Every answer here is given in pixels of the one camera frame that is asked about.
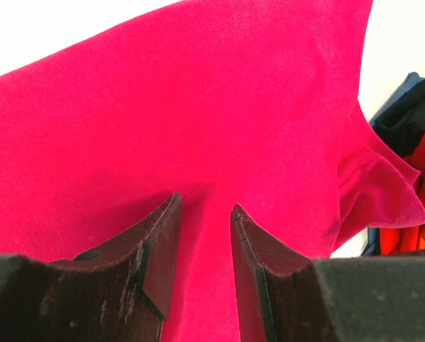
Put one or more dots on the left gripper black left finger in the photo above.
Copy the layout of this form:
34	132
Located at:
120	290

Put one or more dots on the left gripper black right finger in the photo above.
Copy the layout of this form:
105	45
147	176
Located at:
285	296

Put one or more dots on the magenta t shirt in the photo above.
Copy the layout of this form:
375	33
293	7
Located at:
225	102

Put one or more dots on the folded orange t shirt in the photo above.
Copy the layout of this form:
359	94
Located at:
409	239

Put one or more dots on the folded blue t shirt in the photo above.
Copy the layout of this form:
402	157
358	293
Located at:
400	124

